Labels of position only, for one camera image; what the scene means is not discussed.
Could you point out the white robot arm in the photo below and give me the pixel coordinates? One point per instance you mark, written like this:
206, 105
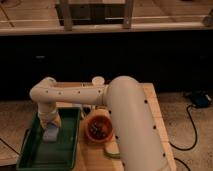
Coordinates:
137, 135

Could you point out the orange bowl with contents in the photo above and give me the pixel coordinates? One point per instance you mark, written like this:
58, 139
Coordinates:
98, 129

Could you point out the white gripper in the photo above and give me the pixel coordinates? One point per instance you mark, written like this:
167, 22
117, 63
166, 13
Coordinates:
47, 117

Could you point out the black floor device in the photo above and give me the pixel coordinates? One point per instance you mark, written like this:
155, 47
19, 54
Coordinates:
201, 100

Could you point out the green plastic tray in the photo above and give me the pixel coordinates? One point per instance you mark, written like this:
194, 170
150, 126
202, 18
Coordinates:
37, 155

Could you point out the green pepper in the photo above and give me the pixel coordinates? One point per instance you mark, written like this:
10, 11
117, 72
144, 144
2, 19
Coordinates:
111, 155

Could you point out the blue-grey sponge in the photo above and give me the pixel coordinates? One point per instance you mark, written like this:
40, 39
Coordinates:
50, 133

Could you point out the wooden stool frame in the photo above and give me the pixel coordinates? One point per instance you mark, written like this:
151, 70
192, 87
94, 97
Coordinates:
94, 12

